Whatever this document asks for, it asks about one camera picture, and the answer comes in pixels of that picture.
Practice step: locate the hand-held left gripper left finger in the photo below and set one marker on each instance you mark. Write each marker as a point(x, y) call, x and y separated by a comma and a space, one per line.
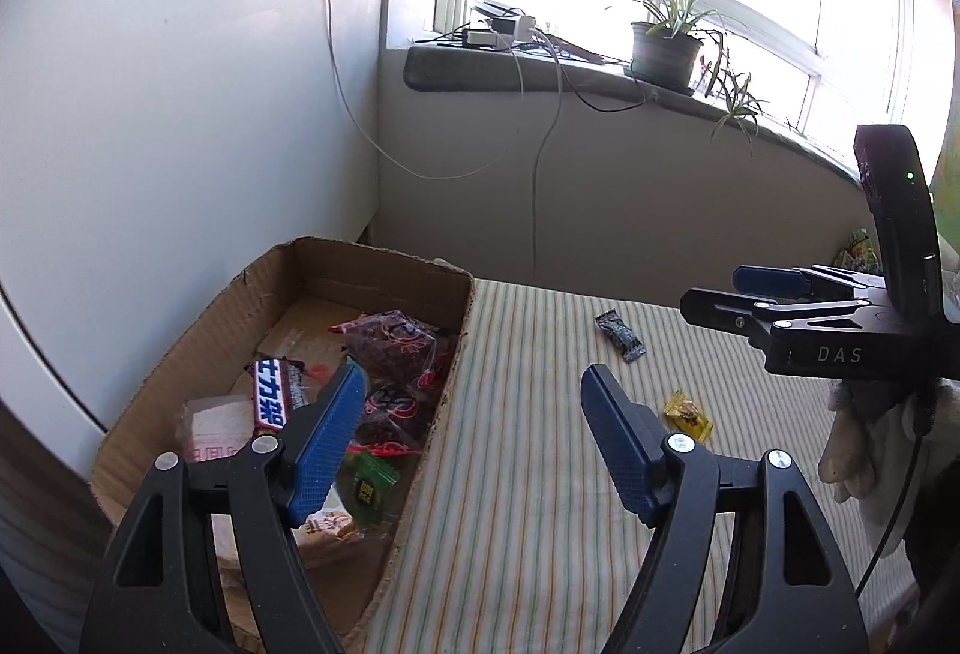
point(330, 444)

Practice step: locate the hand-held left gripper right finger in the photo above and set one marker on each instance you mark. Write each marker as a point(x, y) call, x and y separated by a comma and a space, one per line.
point(619, 444)

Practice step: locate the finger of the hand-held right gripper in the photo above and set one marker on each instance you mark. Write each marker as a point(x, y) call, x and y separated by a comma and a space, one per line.
point(720, 309)
point(765, 281)

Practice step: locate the green candy packet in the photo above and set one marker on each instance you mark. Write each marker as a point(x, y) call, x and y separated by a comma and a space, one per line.
point(371, 485)

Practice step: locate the clear packet of dark snack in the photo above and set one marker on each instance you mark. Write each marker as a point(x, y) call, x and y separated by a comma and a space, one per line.
point(390, 343)
point(397, 410)

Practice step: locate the Snickers bar wrapper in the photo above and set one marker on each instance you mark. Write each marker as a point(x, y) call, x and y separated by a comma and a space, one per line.
point(268, 399)

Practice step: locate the cardboard box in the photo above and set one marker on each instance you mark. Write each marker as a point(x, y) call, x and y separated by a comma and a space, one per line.
point(315, 264)

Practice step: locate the person's right hand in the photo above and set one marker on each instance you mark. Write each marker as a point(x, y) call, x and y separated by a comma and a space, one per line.
point(862, 451)

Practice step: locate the green snack bag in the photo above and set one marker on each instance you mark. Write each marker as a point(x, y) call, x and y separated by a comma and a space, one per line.
point(859, 253)

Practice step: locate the yellow candy packet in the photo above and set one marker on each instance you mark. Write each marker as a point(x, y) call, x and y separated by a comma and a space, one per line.
point(686, 415)

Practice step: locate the small tan bread packet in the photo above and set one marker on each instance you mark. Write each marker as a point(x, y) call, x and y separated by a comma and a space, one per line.
point(330, 525)

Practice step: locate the striped bed sheet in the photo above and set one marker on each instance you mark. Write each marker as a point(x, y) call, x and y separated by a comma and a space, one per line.
point(525, 474)

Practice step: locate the black white patterned snack packet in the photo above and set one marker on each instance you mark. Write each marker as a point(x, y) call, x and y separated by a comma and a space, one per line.
point(621, 337)

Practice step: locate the bread packet with pink label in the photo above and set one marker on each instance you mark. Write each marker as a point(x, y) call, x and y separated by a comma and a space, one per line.
point(214, 425)

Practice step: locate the potted plant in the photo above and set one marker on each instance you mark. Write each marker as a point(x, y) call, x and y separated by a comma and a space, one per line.
point(664, 54)

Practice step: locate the white power adapter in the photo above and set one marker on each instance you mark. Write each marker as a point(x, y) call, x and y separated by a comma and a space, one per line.
point(481, 39)

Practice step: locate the white board panel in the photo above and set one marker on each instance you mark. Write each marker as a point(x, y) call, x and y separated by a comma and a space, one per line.
point(187, 99)

